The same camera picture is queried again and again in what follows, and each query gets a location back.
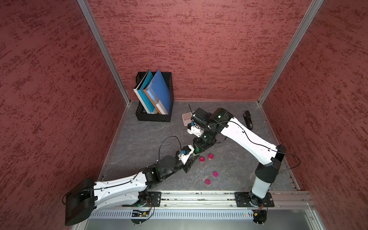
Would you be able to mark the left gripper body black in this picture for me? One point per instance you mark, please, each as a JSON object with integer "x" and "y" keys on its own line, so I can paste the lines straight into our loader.
{"x": 187, "y": 166}

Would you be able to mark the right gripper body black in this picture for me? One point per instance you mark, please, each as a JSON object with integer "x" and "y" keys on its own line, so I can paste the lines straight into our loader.
{"x": 205, "y": 141}

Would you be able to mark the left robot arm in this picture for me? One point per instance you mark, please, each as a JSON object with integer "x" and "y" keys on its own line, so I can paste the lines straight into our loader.
{"x": 88, "y": 196}

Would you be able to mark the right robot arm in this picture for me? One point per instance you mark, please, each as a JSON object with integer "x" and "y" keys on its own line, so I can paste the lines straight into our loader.
{"x": 206, "y": 126}

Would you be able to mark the pink paint jar left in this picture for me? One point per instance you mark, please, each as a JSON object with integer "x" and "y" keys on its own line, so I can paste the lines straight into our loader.
{"x": 202, "y": 159}

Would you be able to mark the pink calculator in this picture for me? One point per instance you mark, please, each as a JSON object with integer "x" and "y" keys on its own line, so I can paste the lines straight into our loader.
{"x": 186, "y": 117}

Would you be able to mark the black stapler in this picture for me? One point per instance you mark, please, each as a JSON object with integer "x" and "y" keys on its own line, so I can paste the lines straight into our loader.
{"x": 248, "y": 120}

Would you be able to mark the black mesh file holder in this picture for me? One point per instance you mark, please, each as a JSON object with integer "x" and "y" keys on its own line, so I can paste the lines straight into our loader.
{"x": 141, "y": 113}

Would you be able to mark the blue book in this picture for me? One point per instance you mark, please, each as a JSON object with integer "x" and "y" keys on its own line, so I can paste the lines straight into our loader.
{"x": 159, "y": 94}

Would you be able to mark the orange spine book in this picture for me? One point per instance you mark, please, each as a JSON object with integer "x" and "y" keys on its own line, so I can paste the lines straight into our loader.
{"x": 151, "y": 104}

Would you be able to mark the teal book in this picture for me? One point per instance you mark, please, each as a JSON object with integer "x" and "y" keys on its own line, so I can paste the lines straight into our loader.
{"x": 142, "y": 81}

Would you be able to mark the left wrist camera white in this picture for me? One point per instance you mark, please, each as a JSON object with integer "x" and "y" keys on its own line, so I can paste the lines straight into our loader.
{"x": 185, "y": 154}

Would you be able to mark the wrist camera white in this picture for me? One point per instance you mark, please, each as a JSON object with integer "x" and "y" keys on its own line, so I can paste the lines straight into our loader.
{"x": 185, "y": 154}
{"x": 194, "y": 129}

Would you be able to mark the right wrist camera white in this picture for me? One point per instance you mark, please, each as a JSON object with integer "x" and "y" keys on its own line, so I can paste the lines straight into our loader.
{"x": 194, "y": 129}

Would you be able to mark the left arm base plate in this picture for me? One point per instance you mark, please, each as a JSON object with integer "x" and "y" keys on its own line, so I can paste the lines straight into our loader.
{"x": 152, "y": 199}

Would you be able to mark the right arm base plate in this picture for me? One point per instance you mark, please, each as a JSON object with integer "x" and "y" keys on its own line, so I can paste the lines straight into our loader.
{"x": 246, "y": 200}

